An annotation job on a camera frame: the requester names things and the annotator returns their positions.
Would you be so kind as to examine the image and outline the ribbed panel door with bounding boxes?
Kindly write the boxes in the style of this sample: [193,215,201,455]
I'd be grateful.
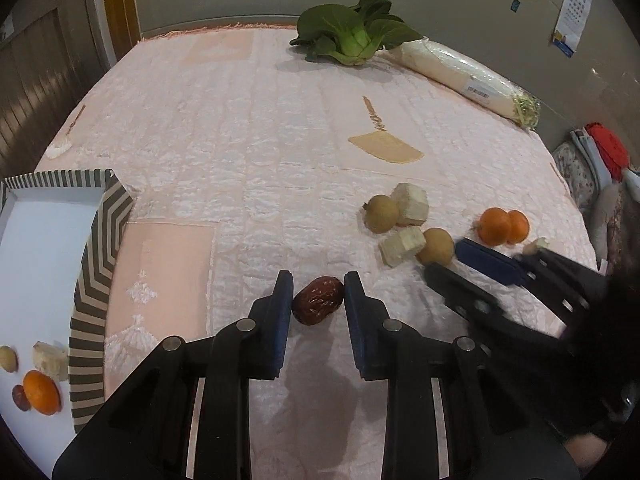
[0,0,113,176]

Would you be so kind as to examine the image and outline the floral fabric bag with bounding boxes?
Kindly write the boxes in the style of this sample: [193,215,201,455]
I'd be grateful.
[552,141,608,216]

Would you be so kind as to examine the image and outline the grey white folded cloth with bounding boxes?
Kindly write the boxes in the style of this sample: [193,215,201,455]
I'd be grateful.
[570,129,613,186]

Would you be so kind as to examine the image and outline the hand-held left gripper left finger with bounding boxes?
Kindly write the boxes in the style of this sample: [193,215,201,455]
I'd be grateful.
[51,270,296,480]

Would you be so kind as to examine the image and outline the red cloth item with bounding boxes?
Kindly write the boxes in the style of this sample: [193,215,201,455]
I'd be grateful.
[586,122,632,173]

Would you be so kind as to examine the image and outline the wall calendar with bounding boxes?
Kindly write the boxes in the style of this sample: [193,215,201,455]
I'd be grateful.
[551,0,596,57]

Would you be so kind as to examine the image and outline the yellow wooden door frame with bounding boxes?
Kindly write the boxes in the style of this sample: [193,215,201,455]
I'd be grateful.
[102,0,141,46]

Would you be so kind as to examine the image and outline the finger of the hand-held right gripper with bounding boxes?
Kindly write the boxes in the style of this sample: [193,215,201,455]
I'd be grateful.
[515,249,608,326]
[424,238,566,361]

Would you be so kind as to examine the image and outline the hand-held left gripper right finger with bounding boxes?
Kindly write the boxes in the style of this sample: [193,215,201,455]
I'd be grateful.
[342,271,581,480]

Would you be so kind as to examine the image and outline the green bok choy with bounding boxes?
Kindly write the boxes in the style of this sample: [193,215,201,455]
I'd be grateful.
[290,0,425,66]

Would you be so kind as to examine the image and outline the wrapped white daikon radish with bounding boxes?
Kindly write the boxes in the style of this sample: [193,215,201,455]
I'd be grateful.
[390,36,542,130]

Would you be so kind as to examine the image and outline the striped cardboard box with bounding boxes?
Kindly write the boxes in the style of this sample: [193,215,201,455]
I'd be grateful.
[0,168,135,436]

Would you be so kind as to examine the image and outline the orange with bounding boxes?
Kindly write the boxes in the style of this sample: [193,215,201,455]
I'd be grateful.
[507,210,530,245]
[22,370,62,417]
[477,207,513,247]

